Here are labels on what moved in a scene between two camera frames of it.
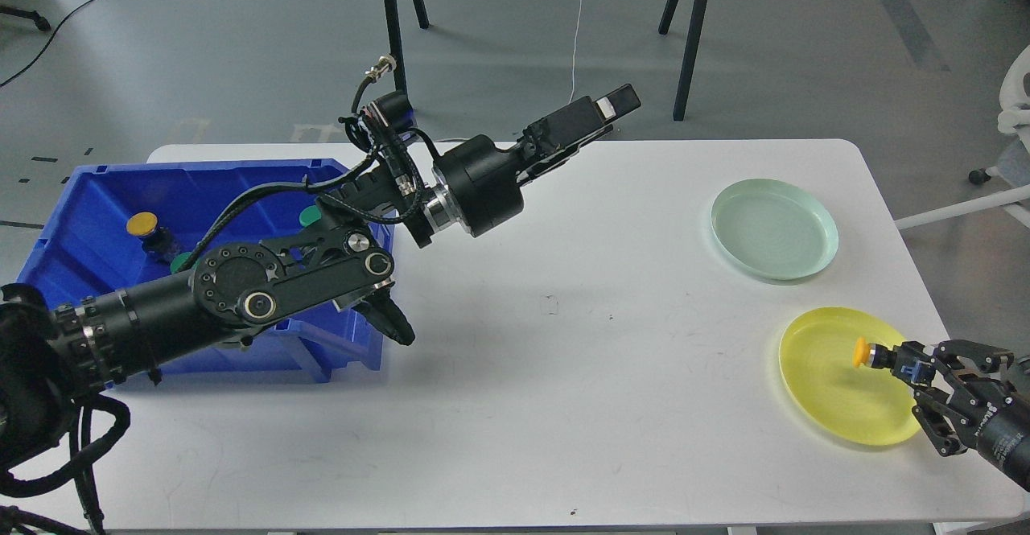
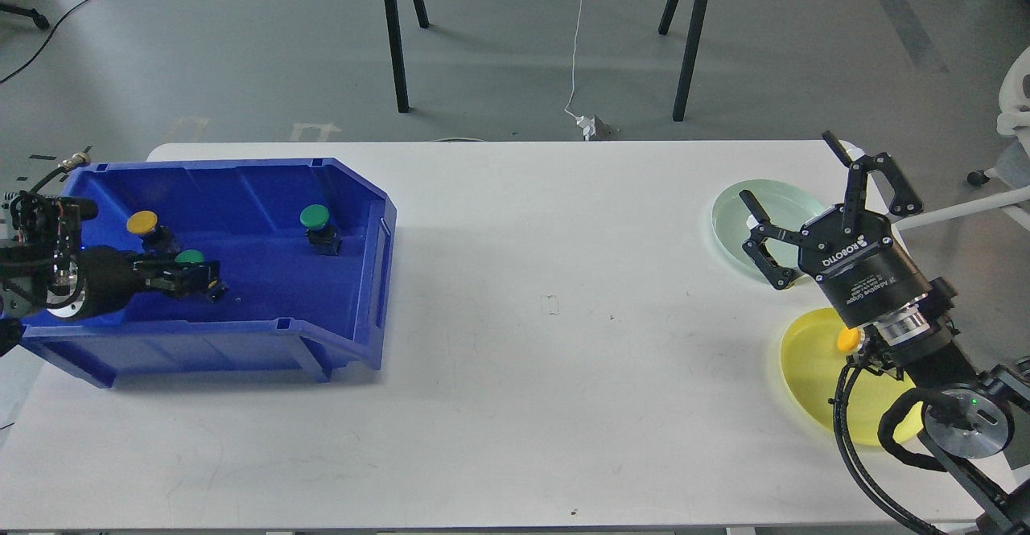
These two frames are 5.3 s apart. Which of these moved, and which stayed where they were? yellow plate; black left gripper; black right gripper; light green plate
Moved: black left gripper; black right gripper
Stayed: yellow plate; light green plate
